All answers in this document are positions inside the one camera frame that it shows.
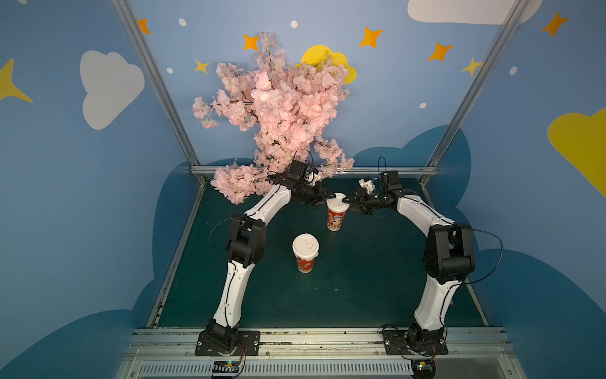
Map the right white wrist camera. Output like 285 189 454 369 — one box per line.
358 177 376 194

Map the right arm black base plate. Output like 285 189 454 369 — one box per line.
382 328 449 358

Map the small circuit board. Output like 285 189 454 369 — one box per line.
411 361 436 379
211 360 241 377

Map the red paper cup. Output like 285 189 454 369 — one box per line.
327 208 346 232
292 233 320 273

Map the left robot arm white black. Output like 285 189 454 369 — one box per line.
201 160 336 355

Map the white cup lid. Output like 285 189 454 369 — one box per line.
326 193 350 213
292 233 320 261

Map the right aluminium frame post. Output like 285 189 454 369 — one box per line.
425 0 530 172

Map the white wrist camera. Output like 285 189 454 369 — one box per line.
358 177 376 194
308 171 321 186

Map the right small circuit board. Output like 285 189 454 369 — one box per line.
411 361 436 379

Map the left small circuit board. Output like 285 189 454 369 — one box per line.
211 360 241 377

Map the pink cherry blossom tree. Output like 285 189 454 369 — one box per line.
192 33 356 204

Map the aluminium front rail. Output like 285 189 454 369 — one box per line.
117 327 526 378

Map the back aluminium frame bar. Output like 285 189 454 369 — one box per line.
190 166 439 177

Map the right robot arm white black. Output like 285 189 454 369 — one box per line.
342 171 476 357

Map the aluminium frame post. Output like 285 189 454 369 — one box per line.
425 0 530 172
111 0 200 166

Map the left aluminium frame post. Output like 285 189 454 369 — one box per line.
111 0 200 166

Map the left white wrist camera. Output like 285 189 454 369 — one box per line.
308 171 321 186

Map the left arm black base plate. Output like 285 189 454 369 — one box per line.
194 330 260 356

